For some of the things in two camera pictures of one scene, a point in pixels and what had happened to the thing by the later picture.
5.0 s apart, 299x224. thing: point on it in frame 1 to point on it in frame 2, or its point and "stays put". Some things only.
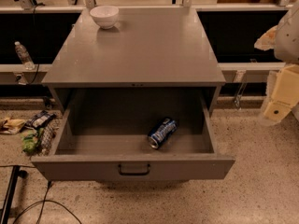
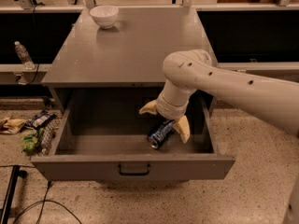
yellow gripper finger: x=266 y=41 to x=183 y=128
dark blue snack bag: x=40 y=119 stays put
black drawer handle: x=134 y=174 stays put
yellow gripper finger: x=285 y=95 to x=150 y=107
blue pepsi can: x=165 y=128 stays put
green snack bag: x=31 y=140 stays put
